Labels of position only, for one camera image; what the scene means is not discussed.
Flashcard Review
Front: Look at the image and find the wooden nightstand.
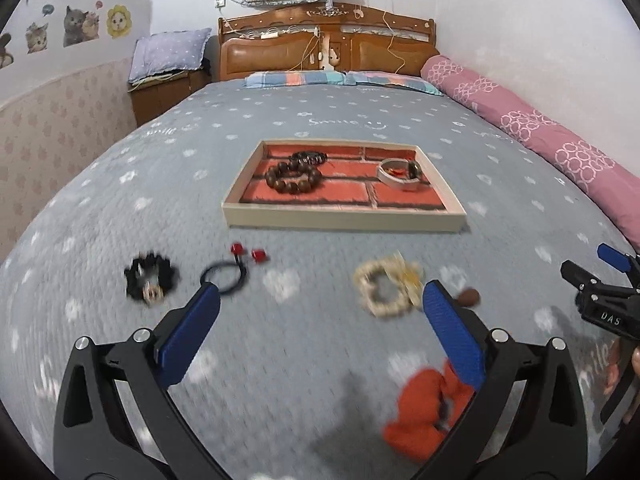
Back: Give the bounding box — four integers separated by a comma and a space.
127, 67, 211, 128

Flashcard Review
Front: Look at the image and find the orange scrunchie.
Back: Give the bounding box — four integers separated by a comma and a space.
382, 360, 476, 463

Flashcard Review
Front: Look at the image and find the pink rolled quilt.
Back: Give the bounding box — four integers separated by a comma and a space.
420, 55, 640, 248

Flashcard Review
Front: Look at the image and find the tabby kitten sticker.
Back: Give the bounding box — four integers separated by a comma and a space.
25, 21, 50, 54

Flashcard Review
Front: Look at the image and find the brown wooden bead bracelet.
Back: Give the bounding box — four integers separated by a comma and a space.
264, 159, 323, 196

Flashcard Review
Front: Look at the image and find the wooden headboard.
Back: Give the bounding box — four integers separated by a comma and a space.
217, 2, 441, 82

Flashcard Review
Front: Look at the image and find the black scrunchie with round charm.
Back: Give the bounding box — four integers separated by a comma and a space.
124, 254, 180, 307

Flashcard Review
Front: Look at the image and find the black hair tie with red beads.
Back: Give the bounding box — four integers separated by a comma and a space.
200, 243, 271, 293

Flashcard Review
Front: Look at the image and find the person's right hand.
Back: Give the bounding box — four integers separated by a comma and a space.
604, 339, 640, 397

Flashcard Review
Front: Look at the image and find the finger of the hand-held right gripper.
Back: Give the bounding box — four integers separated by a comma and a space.
597, 243, 640, 275
560, 259, 640, 306

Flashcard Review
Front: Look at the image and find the wristwatch with white band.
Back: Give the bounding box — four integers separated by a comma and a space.
376, 157, 422, 192

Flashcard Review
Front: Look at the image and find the purple dotted cushion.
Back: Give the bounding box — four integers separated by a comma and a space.
128, 27, 212, 84

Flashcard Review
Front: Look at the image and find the wooden tray with brick lining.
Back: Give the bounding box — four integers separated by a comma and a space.
221, 140, 467, 233

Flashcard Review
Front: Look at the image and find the grey cat sticker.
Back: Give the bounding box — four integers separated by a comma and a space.
62, 5, 101, 48

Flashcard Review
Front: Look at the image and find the grey floral bed blanket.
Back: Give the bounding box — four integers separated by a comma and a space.
0, 80, 640, 480

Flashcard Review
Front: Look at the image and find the cream lace scrunchie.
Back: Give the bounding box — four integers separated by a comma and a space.
353, 255, 426, 318

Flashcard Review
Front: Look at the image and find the yellow flower cat sticker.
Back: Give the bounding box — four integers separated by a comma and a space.
106, 4, 132, 39

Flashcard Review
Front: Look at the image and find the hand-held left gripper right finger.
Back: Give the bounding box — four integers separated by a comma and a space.
415, 280, 589, 480

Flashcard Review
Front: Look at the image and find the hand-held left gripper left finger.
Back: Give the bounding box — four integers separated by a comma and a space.
52, 281, 236, 480

